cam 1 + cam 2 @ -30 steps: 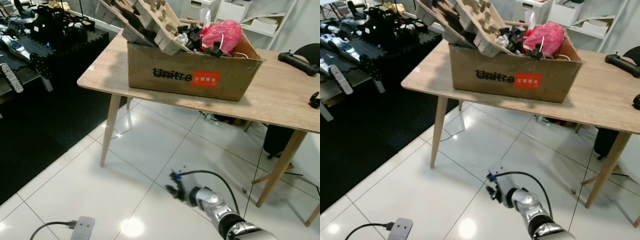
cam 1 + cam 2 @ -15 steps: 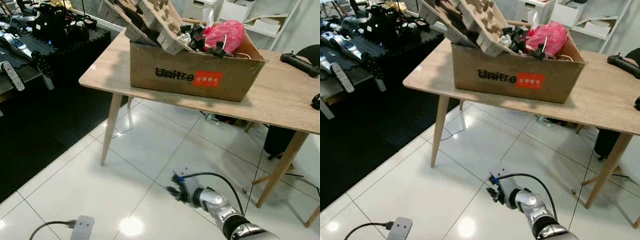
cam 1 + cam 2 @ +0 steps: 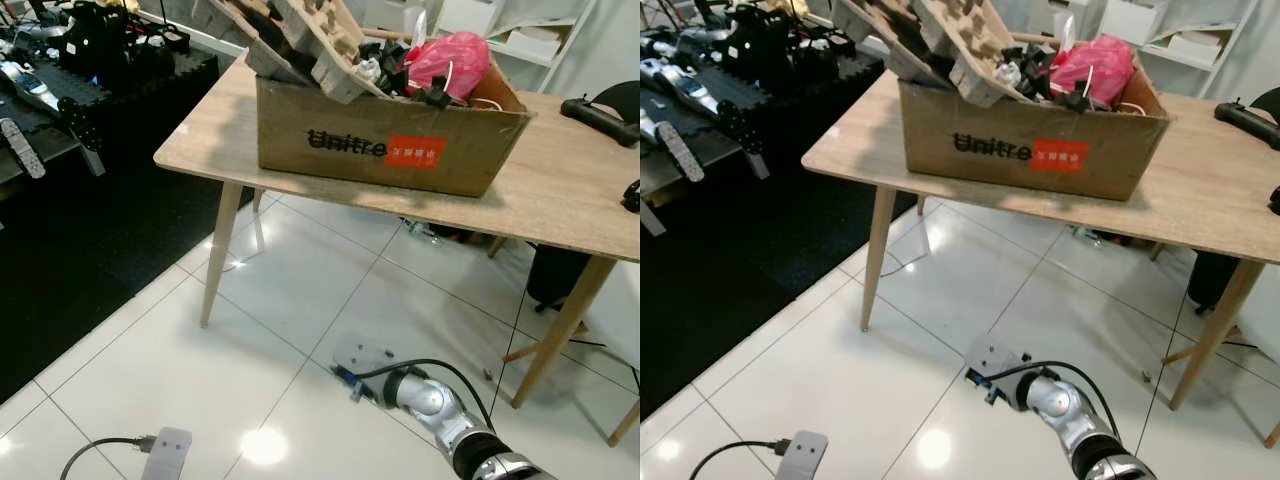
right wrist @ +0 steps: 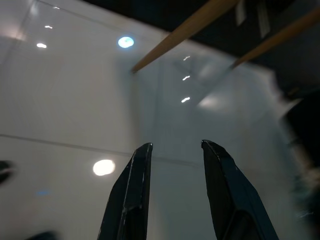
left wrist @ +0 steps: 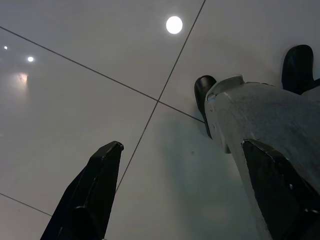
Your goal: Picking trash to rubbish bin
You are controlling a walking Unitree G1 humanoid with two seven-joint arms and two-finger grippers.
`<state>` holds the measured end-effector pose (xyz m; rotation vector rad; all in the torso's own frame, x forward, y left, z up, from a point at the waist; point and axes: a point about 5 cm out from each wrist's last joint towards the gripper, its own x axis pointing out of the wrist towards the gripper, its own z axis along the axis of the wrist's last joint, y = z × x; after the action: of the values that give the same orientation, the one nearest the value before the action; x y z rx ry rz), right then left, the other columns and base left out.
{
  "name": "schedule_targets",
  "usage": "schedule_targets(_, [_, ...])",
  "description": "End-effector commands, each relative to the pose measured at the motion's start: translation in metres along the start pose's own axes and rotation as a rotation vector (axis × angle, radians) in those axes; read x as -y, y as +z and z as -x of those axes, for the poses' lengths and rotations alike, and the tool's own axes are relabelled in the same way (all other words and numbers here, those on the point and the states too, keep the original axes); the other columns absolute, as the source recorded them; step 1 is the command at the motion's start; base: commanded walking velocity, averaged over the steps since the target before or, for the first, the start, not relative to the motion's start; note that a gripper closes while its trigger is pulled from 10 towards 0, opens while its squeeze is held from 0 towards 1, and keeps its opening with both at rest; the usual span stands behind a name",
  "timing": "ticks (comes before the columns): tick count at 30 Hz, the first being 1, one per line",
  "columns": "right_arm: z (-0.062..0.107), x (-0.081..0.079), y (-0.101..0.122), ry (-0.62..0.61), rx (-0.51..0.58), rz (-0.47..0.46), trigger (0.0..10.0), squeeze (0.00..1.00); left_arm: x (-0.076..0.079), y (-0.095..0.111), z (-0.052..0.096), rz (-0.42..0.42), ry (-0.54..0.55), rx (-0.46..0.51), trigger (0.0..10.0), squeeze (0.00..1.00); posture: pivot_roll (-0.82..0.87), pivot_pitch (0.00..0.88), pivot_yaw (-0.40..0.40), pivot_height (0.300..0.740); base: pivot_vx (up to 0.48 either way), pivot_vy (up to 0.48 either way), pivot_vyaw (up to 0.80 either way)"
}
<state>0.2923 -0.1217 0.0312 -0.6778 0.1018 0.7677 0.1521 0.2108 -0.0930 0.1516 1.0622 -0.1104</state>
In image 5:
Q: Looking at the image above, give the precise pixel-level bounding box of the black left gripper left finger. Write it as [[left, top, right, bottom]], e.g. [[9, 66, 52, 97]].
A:
[[39, 140, 125, 240]]

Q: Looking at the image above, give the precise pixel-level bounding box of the black robot left foot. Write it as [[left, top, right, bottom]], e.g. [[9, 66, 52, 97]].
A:
[[194, 75, 218, 140]]

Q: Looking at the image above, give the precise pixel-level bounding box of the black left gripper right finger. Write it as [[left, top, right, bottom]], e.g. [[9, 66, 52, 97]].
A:
[[240, 138, 320, 240]]

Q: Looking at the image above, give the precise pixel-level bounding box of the black robot right foot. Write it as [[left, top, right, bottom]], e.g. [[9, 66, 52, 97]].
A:
[[281, 44, 315, 96]]

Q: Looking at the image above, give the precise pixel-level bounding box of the black robot foot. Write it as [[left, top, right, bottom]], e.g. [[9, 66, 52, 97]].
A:
[[281, 44, 315, 96], [194, 75, 218, 140]]

